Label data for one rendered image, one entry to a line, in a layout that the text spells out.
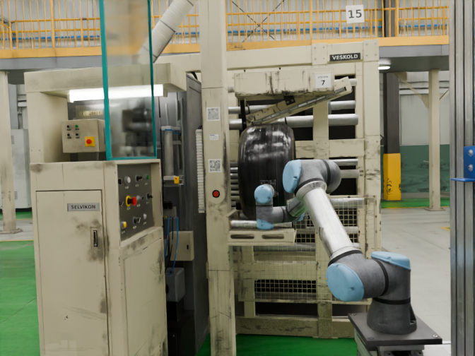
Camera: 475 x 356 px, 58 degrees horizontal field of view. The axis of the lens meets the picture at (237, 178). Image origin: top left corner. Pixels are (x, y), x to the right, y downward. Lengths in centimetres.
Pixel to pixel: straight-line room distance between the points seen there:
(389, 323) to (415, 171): 1088
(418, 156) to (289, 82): 979
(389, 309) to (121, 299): 109
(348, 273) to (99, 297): 110
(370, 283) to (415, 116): 1111
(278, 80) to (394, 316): 165
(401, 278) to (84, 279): 128
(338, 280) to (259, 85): 160
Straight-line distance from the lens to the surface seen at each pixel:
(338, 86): 279
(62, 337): 213
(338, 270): 133
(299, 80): 266
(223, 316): 258
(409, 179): 1220
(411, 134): 1228
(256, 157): 220
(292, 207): 185
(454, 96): 133
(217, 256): 249
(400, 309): 145
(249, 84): 268
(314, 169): 153
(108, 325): 201
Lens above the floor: 127
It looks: 3 degrees down
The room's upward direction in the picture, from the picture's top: 2 degrees counter-clockwise
